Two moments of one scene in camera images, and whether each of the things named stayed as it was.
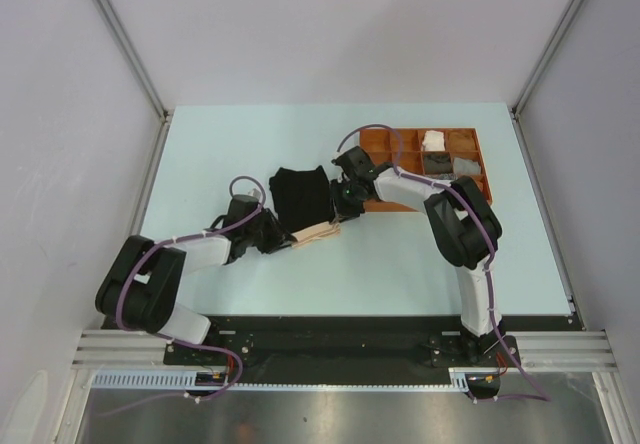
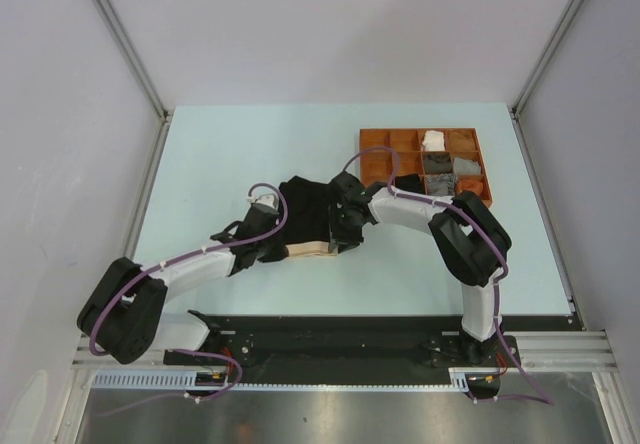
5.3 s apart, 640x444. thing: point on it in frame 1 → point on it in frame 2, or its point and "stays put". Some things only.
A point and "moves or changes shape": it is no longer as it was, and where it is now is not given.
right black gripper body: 347,201 → 344,230
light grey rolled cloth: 466,166 stays put
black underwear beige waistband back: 304,204 moves or changes shape
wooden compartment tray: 447,154 stays put
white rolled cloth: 433,140 stays put
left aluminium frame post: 125,38 stays put
